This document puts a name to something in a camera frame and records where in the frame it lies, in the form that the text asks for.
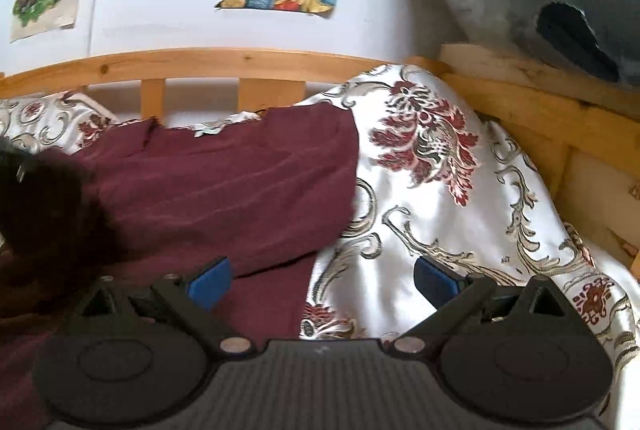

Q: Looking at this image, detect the maroon long-sleeve shirt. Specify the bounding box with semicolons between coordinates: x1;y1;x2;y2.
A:
1;102;359;429

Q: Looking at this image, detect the white floral satin bedspread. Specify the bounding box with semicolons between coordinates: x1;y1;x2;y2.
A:
1;64;639;398

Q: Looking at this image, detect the wooden bed frame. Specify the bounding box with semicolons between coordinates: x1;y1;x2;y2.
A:
1;44;639;273

